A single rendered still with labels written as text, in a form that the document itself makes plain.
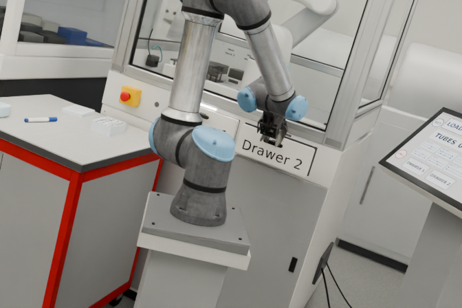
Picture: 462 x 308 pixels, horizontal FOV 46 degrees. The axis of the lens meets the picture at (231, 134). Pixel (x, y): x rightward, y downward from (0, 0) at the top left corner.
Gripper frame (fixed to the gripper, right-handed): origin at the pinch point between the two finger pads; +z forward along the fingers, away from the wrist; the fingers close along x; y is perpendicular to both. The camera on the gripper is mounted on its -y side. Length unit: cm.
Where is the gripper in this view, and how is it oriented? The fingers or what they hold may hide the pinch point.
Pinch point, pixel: (273, 140)
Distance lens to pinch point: 198.1
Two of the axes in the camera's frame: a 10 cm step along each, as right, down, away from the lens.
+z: -0.1, 7.1, 7.1
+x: 8.9, 3.3, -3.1
